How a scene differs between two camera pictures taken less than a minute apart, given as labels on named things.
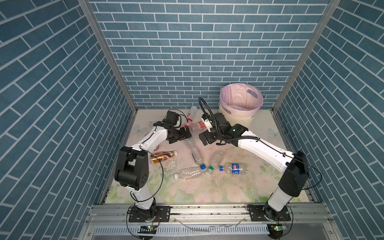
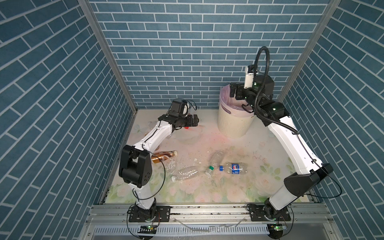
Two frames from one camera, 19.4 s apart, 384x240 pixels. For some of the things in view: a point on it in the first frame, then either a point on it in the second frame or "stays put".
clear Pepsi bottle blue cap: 235,168 stays put
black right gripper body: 210,137 -> 241,94
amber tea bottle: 158,157 stays put
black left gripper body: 179,134 -> 186,121
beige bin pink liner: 240,102 stays put
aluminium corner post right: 330,12 stays put
